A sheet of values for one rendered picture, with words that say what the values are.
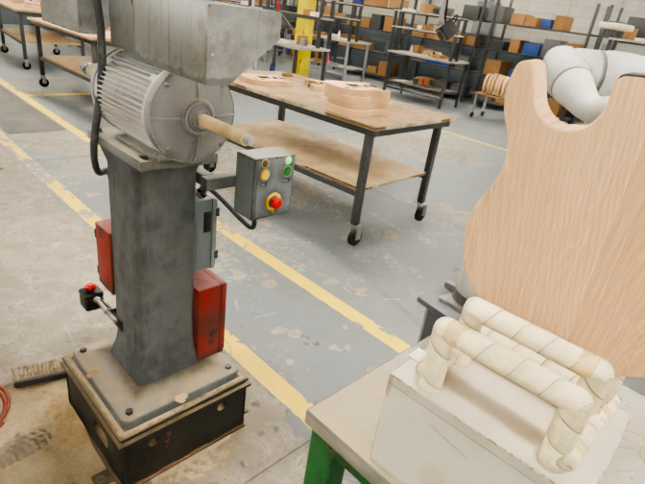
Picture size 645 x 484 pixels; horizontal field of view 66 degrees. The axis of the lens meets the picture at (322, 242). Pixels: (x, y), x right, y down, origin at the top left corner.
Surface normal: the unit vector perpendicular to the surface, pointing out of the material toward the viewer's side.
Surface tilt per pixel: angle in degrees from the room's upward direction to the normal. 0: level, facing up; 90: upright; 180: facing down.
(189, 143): 98
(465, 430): 90
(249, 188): 90
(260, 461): 0
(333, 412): 0
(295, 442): 0
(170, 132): 93
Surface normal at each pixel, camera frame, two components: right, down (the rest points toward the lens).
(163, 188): 0.69, 0.39
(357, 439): 0.13, -0.90
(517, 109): -0.70, 0.29
